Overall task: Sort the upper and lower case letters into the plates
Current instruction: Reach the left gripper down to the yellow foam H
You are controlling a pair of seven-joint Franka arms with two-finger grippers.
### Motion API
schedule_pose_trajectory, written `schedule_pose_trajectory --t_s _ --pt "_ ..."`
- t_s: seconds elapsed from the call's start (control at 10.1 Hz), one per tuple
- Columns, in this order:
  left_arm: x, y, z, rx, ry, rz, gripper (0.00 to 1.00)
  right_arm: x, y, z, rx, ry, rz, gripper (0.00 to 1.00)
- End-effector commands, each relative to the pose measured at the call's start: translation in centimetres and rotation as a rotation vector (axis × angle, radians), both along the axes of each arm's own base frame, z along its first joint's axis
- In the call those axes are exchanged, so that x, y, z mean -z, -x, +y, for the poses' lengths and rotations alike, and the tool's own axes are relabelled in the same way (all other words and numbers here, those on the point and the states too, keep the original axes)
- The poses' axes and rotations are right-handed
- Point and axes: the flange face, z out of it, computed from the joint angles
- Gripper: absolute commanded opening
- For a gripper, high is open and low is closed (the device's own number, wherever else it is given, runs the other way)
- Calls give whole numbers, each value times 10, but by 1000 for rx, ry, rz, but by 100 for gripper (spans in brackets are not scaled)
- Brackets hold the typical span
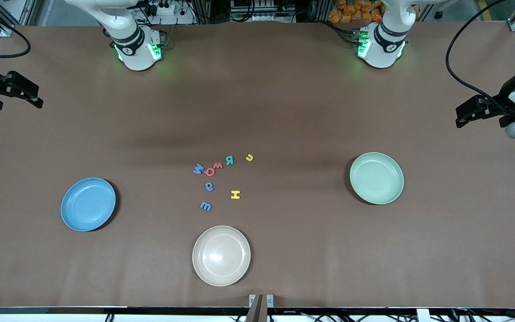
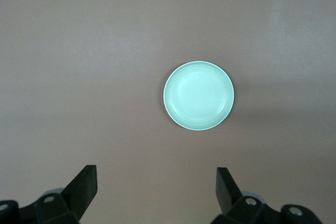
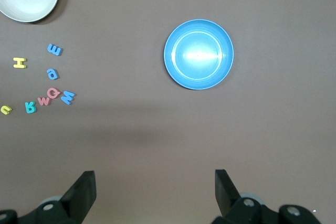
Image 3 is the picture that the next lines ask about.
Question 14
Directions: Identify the blue foam capital M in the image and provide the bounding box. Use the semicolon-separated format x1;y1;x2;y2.
60;90;76;105

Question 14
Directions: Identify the pink foam capital Q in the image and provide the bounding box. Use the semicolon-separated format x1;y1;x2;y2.
47;88;61;100

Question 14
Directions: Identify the blue foam lowercase m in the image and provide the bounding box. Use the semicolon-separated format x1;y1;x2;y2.
47;43;64;57

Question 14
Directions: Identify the yellow foam capital H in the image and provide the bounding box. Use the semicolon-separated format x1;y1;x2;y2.
13;57;27;69

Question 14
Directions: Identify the blue plate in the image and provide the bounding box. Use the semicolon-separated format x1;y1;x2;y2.
163;19;234;91

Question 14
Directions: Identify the teal foam capital R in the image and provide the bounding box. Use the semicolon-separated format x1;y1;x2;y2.
25;101;37;114

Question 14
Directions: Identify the blue foam lowercase a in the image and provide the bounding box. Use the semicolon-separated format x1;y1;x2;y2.
46;68;59;81

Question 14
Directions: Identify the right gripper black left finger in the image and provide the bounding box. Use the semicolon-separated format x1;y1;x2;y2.
19;170;97;224

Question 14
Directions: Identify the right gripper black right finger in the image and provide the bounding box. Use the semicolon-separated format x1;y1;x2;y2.
211;169;266;224

